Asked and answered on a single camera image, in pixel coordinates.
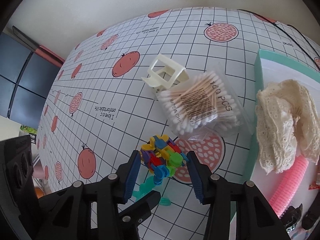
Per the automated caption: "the teal plastic figure toy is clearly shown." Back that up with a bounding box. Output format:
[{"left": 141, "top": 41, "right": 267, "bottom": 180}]
[{"left": 132, "top": 176, "right": 171, "bottom": 206}]

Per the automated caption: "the colourful plastic clips cluster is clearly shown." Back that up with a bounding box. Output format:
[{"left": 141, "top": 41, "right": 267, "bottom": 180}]
[{"left": 139, "top": 134, "right": 189, "bottom": 186}]

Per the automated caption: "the bag of cotton swabs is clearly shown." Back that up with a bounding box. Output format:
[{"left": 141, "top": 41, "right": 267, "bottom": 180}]
[{"left": 157, "top": 67, "right": 253, "bottom": 141}]

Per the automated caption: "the pink hair roller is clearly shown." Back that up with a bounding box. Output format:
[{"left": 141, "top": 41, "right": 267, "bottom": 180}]
[{"left": 269, "top": 155, "right": 309, "bottom": 218}]

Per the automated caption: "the cream lace cloth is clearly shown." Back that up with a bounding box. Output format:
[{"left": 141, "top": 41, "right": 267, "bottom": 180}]
[{"left": 255, "top": 80, "right": 319, "bottom": 173}]

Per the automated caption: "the cream plastic hair claw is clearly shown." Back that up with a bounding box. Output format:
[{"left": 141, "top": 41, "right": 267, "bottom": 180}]
[{"left": 142, "top": 54, "right": 189, "bottom": 94}]

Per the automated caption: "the brown snack packet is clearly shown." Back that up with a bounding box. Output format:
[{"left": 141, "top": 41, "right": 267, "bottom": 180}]
[{"left": 309, "top": 165, "right": 320, "bottom": 190}]

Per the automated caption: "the black toy car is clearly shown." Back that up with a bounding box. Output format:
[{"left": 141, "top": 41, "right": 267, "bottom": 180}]
[{"left": 302, "top": 202, "right": 320, "bottom": 230}]

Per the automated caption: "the dark patterned packet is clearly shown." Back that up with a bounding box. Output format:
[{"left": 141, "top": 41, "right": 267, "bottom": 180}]
[{"left": 280, "top": 204, "right": 303, "bottom": 233}]

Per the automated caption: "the teal shallow tray box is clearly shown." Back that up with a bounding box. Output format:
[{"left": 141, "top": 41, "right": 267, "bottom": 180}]
[{"left": 241, "top": 50, "right": 319, "bottom": 216}]

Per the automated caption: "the dark blue cabinet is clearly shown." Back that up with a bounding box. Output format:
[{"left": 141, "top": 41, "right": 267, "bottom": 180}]
[{"left": 1, "top": 26, "right": 65, "bottom": 129}]

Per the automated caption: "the black cable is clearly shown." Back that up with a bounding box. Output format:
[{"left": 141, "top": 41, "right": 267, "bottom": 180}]
[{"left": 237, "top": 8, "right": 320, "bottom": 72}]

